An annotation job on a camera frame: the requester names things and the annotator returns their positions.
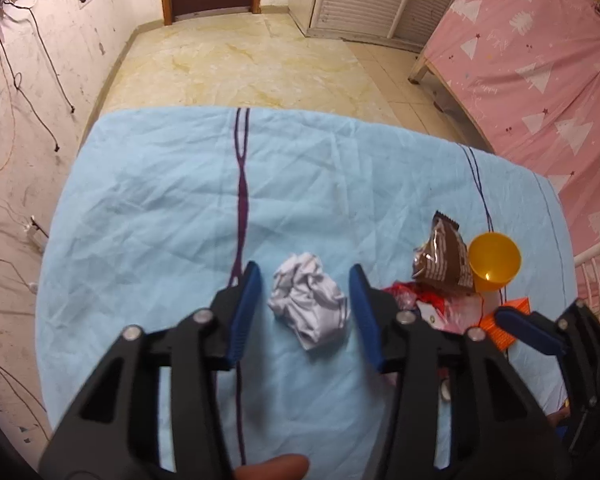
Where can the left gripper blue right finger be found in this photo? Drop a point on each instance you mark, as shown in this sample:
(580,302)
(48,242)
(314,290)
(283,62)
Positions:
(363,308)

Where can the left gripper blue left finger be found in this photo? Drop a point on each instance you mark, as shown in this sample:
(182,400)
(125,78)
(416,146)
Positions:
(249,294)

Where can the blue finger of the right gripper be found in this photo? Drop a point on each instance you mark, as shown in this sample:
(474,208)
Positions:
(527,327)

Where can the orange cardboard box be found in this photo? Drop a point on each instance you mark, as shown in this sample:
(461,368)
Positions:
(495,323)

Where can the white paper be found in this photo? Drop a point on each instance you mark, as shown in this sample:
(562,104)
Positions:
(308,301)

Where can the red snack bag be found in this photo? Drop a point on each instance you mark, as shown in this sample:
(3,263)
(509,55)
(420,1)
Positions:
(453,313)

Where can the small yellow plastic cup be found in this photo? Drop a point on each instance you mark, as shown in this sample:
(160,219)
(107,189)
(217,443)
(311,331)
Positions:
(494,261)

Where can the brown snack wrapper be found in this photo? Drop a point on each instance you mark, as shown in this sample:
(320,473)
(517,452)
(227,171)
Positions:
(442,262)

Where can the person's left hand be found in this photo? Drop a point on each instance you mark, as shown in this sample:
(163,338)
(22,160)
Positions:
(284,467)

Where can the light blue bed sheet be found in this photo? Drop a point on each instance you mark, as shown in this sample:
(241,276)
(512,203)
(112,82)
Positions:
(145,232)

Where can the pink tree-print curtain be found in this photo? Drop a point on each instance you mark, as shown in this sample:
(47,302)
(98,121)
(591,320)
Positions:
(527,73)

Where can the white slatted wardrobe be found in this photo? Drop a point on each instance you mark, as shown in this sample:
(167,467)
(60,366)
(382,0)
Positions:
(407,24)

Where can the wooden bed frame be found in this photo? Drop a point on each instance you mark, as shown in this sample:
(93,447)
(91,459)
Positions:
(442,106)

